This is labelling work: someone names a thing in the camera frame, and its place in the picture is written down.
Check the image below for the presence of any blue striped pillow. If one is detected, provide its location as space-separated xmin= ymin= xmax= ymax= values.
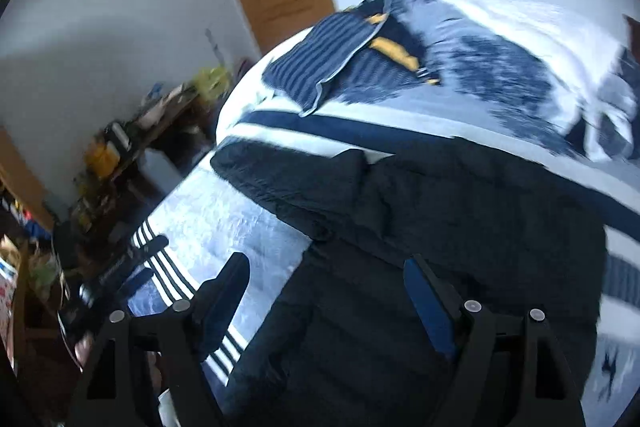
xmin=262 ymin=0 xmax=441 ymax=115

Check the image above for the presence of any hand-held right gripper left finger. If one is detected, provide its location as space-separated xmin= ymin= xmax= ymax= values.
xmin=70 ymin=252 xmax=251 ymax=427

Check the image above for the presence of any yellow plastic bag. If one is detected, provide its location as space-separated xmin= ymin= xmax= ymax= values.
xmin=192 ymin=64 xmax=231 ymax=104

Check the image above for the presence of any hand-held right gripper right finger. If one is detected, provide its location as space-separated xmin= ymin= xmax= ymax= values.
xmin=402 ymin=253 xmax=586 ymax=427

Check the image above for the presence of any metal rod stand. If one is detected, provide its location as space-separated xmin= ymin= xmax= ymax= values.
xmin=205 ymin=28 xmax=222 ymax=64

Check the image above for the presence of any dark wooden side table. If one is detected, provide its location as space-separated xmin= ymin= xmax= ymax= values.
xmin=70 ymin=82 xmax=231 ymax=248

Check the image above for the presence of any white plastic container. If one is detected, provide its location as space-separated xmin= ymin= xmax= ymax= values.
xmin=145 ymin=147 xmax=187 ymax=194

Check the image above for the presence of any black puffer jacket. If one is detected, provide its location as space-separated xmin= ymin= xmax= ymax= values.
xmin=210 ymin=132 xmax=608 ymax=427

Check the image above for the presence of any person's left hand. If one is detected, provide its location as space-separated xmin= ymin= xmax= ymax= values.
xmin=74 ymin=334 xmax=96 ymax=365

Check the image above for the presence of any yellow jar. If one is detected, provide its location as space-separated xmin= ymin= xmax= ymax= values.
xmin=85 ymin=139 xmax=122 ymax=178

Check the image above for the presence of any bed with blue striped sheet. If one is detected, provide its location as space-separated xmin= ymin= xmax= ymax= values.
xmin=127 ymin=72 xmax=640 ymax=413

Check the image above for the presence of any white and blue duvet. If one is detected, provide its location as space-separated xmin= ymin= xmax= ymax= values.
xmin=390 ymin=0 xmax=640 ymax=162

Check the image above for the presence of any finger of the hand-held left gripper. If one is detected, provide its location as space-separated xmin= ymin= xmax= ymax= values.
xmin=127 ymin=234 xmax=170 ymax=258
xmin=116 ymin=268 xmax=155 ymax=300

